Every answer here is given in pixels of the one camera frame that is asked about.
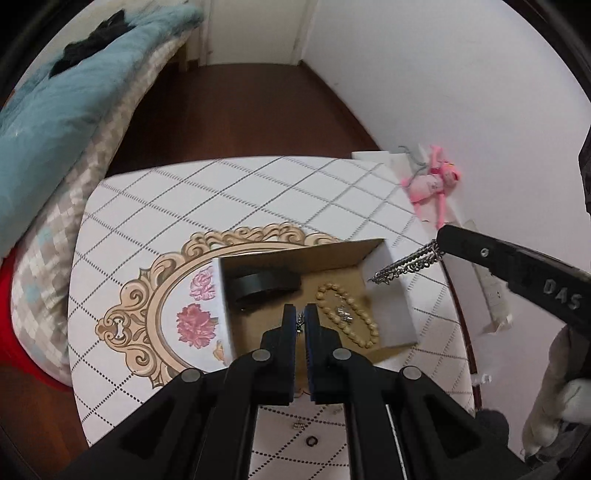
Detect black bangle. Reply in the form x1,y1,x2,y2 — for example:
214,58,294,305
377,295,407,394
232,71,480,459
228,271,302,309

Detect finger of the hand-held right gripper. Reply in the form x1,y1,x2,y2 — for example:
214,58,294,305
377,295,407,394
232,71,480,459
436,224,591,325

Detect pink plush toy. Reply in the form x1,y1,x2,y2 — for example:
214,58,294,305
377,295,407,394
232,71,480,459
400,145,463,228

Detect grey fuzzy cloth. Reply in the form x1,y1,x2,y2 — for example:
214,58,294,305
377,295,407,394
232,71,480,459
523,323,591,462

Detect silver chain necklace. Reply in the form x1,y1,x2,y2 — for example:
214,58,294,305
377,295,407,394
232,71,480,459
368,240,443,285

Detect grey wire hanger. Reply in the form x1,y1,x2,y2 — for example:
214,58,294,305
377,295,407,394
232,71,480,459
398,145,428,178

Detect light blue fluffy blanket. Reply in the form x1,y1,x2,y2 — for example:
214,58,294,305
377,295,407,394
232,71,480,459
0,4,204,259

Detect dark round object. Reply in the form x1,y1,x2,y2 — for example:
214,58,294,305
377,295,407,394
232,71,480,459
475,410,510,446

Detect black cloth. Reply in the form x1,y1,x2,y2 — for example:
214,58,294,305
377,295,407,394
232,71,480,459
50,8,136,77

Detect white power strip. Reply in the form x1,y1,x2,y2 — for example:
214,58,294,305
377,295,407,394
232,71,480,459
478,267,514,334

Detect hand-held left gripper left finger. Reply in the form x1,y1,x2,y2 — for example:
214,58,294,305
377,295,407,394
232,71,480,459
55,304,297,480

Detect white checked floral tablecloth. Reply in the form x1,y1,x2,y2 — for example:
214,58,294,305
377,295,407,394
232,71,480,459
68,156,477,480

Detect red bed sheet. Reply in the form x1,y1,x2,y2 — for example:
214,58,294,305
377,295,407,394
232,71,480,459
0,244,75,393

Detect cardboard box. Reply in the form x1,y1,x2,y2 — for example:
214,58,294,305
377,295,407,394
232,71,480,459
213,238,419,371

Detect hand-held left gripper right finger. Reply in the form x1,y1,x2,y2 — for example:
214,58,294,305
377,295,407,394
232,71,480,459
304,303,548,480

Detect beige beaded bracelet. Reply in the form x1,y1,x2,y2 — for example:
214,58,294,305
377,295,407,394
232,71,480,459
315,283,380,350

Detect grey checked quilt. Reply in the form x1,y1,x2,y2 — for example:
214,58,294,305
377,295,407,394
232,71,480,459
10,34,188,387

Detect white door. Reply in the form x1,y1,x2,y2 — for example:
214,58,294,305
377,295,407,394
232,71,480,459
207,0,303,66

